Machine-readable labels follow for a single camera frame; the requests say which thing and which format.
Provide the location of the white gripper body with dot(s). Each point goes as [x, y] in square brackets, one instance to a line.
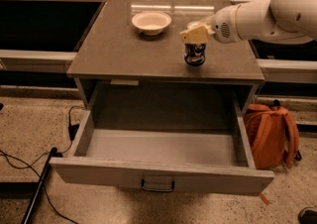
[223, 25]

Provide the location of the black power adapter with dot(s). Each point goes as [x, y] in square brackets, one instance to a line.
[72, 130]

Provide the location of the black metal drawer handle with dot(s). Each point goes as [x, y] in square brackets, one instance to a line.
[157, 187]

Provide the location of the white paper bowl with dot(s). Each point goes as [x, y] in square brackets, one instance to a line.
[151, 23]

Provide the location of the blue pepsi can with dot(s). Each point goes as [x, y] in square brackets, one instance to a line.
[195, 54]

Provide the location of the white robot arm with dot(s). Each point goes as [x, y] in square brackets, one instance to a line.
[290, 22]

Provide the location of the orange backpack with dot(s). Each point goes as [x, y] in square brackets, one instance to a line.
[273, 135]

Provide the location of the black pole on floor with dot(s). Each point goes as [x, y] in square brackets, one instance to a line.
[39, 189]

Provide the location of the dark shoe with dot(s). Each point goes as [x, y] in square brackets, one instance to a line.
[308, 215]

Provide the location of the grey cabinet with counter top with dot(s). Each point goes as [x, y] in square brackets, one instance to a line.
[114, 48]

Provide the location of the open grey top drawer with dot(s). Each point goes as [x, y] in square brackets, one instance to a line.
[192, 134]

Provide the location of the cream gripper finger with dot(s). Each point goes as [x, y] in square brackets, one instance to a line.
[194, 24]
[197, 35]

